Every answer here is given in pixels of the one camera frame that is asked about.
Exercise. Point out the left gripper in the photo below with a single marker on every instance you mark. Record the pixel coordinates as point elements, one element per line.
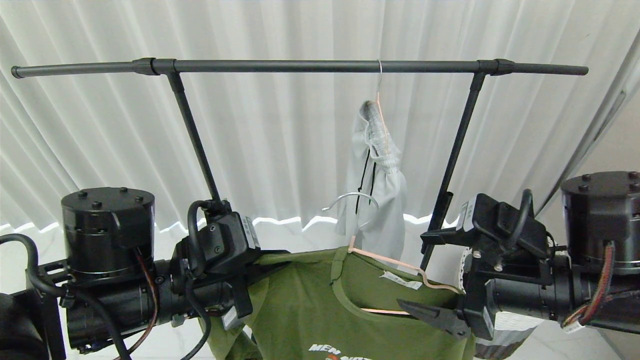
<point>125,305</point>

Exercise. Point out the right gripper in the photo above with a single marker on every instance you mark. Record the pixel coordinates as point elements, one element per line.
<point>525,302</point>

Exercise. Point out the pink clothes hanger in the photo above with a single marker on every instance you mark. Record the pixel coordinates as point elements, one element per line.
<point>380,257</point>
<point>378,102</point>

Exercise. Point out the pale grey shorts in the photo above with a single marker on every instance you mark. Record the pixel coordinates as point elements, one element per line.
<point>385,215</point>

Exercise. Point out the green garment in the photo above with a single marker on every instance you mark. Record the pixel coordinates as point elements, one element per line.
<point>310,310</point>

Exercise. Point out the white laundry basket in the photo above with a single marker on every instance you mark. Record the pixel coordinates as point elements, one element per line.
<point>505,335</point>

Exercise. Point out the black clothes rack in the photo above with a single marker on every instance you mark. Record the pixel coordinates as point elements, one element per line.
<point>300,66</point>

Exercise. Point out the white curtain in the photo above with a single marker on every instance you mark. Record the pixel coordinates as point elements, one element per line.
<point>275,150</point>

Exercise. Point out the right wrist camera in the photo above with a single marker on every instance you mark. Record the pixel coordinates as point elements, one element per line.
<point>500,225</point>

